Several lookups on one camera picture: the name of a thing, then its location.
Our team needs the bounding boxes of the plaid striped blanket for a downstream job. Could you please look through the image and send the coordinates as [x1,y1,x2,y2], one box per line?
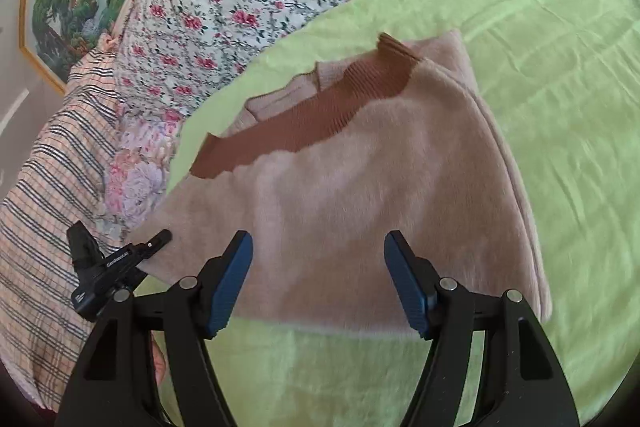
[1,37,124,411]

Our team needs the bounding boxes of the light green bed sheet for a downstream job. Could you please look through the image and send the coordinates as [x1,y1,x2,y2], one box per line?
[168,0,639,426]

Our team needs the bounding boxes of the pink floral pillow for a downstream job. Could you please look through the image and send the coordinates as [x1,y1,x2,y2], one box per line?
[96,109,184,242]

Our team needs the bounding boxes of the beige knit sweater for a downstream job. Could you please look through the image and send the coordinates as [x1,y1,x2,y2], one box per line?
[129,30,552,334]

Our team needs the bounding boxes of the left hand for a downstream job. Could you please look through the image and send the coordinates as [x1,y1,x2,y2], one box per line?
[151,333,167,387]

